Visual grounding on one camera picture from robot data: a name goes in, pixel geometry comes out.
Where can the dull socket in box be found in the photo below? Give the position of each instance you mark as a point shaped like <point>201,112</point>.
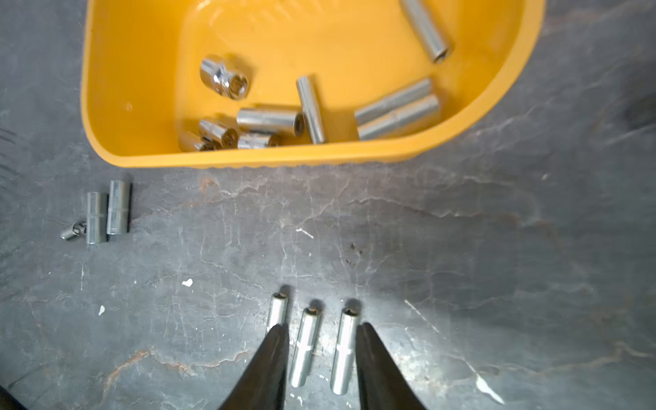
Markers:
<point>395,100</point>

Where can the yellow storage box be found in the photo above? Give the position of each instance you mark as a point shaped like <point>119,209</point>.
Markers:
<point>141,86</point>

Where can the vertical long silver socket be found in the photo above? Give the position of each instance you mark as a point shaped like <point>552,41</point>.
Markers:
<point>96,218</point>

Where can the thin silver socket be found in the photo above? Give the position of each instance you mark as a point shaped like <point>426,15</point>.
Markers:
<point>311,110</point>

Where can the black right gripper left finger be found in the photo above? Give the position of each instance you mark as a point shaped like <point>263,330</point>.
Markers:
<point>262,385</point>

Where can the large silver socket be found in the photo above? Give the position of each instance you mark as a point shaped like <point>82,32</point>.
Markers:
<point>220,76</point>

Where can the silver socket with collar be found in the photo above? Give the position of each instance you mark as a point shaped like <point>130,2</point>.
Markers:
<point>277,121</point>

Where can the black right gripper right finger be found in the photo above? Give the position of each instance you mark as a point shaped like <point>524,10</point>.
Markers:
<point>381,384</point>

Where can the dull socket lower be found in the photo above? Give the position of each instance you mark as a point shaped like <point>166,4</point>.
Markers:
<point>402,119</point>

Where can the wide silver socket right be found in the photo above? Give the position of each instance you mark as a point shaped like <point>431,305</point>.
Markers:
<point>218,134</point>

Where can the short silver socket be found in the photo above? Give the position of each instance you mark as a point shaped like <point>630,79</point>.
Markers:
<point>76,230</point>

